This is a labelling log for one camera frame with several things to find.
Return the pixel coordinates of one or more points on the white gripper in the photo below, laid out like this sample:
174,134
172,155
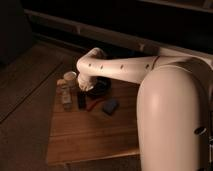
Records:
86,83

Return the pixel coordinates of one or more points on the dark blue eraser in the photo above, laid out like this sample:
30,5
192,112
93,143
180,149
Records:
110,106

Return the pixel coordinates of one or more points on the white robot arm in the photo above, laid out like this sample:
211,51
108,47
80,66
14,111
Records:
173,105

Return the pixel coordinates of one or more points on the small black rectangular device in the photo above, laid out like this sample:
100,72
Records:
81,98

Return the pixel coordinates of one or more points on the clear plastic bottle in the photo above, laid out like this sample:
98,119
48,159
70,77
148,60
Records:
65,86

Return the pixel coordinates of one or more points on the red orange tool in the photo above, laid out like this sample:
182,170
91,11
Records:
92,104

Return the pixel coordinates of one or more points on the dark cabinet at left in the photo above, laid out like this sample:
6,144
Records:
15,32

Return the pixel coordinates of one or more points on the white metal rail frame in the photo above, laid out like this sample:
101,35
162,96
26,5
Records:
112,37

